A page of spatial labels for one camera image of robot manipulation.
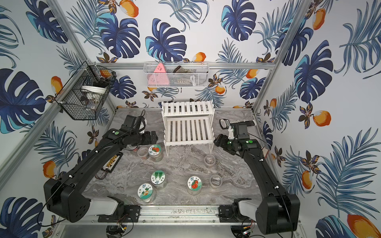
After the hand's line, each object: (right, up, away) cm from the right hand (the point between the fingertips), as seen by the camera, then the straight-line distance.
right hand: (219, 142), depth 82 cm
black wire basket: (-84, +27, +10) cm, 88 cm away
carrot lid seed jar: (-38, -24, -9) cm, 46 cm away
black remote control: (+10, +11, +29) cm, 33 cm away
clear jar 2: (-3, -21, -2) cm, 21 cm away
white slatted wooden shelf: (-18, +11, +14) cm, 25 cm away
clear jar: (-5, -12, +5) cm, 14 cm away
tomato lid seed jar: (-37, -7, +5) cm, 38 cm away
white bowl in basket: (-68, +29, -3) cm, 74 cm away
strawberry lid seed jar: (-14, -22, -6) cm, 26 cm away
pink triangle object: (-35, +38, +8) cm, 53 cm away
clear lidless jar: (-45, -8, +7) cm, 47 cm away
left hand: (-37, +4, -2) cm, 38 cm away
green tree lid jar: (-33, -19, -4) cm, 38 cm away
